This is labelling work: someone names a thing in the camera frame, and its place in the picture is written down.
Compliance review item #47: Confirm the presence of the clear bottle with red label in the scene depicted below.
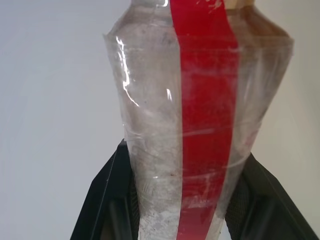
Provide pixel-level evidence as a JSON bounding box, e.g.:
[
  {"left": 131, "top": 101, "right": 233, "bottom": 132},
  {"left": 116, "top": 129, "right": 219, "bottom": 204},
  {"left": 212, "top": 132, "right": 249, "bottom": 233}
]
[{"left": 101, "top": 0, "right": 295, "bottom": 240}]

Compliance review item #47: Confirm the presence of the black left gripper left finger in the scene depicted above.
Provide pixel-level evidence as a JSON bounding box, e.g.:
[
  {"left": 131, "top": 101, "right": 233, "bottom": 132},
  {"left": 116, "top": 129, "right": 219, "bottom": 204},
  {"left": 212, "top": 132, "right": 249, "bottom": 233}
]
[{"left": 69, "top": 138, "right": 141, "bottom": 240}]

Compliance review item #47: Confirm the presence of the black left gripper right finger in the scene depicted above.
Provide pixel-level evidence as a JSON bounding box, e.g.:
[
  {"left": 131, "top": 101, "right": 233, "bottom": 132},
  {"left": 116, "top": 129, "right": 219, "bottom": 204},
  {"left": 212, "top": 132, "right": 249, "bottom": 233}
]
[{"left": 223, "top": 152, "right": 320, "bottom": 240}]

